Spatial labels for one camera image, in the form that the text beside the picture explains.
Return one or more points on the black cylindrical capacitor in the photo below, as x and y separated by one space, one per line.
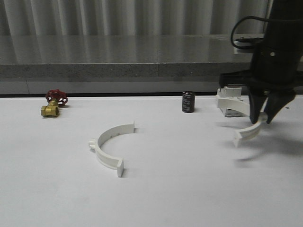
188 101

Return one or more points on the white half pipe clamp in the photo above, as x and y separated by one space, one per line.
99 145
230 98

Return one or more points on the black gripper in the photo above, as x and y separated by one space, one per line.
274 67

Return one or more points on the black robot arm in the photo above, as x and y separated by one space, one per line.
285 24

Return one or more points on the white circuit breaker red switch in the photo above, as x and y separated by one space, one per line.
231 113

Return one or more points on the brass valve red handwheel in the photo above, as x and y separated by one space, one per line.
55 99

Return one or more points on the grey stone counter ledge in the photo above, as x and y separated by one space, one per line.
89 64

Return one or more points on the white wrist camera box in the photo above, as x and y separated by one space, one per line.
245 44

